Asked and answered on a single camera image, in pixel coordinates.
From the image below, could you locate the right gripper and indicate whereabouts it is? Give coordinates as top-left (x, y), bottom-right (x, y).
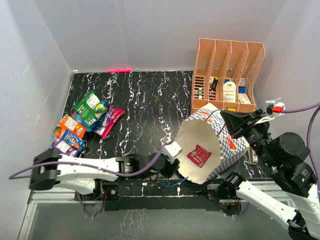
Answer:
top-left (219, 108), bottom-right (275, 166)

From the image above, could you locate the orange candy pack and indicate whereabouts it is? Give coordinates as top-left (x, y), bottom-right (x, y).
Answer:
top-left (53, 114), bottom-right (87, 139)

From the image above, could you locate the blue checkered paper bag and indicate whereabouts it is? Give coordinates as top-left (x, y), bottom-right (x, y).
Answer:
top-left (173, 103), bottom-right (250, 184)

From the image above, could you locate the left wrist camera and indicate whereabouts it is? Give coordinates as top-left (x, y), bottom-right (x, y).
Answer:
top-left (163, 140), bottom-right (182, 164)

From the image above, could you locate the blue stamp pad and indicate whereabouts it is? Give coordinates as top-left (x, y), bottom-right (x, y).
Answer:
top-left (238, 86), bottom-right (247, 94)

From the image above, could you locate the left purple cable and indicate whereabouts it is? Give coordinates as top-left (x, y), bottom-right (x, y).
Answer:
top-left (8, 139), bottom-right (173, 218)

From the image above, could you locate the blue cookie pack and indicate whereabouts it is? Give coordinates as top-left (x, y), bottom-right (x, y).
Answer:
top-left (61, 129), bottom-right (84, 150)

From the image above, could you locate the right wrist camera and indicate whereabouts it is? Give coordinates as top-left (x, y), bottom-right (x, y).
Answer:
top-left (256, 97), bottom-right (285, 125)

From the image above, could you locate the magenta purple candy pack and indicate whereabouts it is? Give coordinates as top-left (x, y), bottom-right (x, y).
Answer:
top-left (102, 105), bottom-right (114, 127)

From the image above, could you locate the blue snack bag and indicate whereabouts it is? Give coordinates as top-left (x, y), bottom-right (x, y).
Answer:
top-left (71, 101), bottom-right (110, 132)

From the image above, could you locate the glue stick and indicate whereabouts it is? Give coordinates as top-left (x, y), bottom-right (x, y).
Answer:
top-left (198, 87), bottom-right (203, 99)

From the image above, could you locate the orange desk organizer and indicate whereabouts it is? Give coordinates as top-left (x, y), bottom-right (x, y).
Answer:
top-left (191, 38), bottom-right (265, 113)

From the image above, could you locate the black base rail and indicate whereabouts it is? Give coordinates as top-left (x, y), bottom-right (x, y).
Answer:
top-left (74, 179), bottom-right (241, 211)

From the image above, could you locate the pink snack bag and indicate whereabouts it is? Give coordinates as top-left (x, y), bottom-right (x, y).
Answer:
top-left (94, 107), bottom-right (125, 139)

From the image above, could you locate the black yellow highlighter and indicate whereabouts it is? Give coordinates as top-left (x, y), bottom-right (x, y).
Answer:
top-left (210, 78), bottom-right (218, 91)

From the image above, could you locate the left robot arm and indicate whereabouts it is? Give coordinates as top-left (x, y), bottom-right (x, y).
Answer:
top-left (29, 148), bottom-right (179, 200)

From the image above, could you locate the white red paper box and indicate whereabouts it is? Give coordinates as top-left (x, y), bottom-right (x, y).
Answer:
top-left (238, 92), bottom-right (251, 105)

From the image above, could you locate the red white staples box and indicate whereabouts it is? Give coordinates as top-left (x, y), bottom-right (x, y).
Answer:
top-left (239, 78), bottom-right (246, 87)

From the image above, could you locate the red snack packet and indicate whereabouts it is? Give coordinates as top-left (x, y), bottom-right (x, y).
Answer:
top-left (186, 144), bottom-right (212, 168)

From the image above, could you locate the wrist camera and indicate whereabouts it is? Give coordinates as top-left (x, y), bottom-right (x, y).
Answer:
top-left (163, 140), bottom-right (182, 164)
top-left (256, 97), bottom-right (285, 125)

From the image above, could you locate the white tube with label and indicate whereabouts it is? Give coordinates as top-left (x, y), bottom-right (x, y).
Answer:
top-left (223, 81), bottom-right (236, 103)

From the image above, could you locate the green candy pack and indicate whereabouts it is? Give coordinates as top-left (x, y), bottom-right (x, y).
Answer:
top-left (73, 90), bottom-right (109, 127)

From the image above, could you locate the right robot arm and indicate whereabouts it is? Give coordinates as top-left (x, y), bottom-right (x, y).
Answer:
top-left (218, 109), bottom-right (320, 240)

